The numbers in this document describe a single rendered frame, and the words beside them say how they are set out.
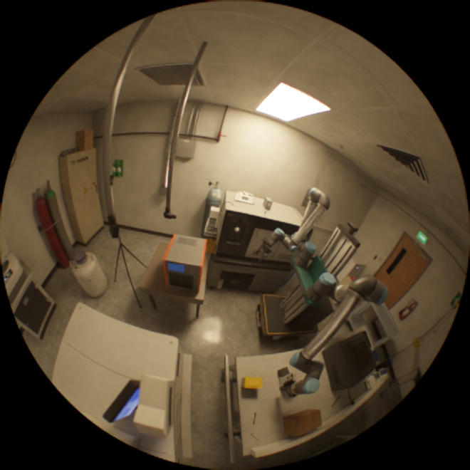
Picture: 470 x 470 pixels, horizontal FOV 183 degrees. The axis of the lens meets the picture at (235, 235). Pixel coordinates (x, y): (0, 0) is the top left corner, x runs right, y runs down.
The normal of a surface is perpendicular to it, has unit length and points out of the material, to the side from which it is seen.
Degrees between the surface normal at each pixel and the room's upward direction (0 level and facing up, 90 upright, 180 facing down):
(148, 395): 0
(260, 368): 0
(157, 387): 0
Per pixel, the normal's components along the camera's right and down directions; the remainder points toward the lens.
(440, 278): -0.97, -0.17
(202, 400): 0.24, -0.81
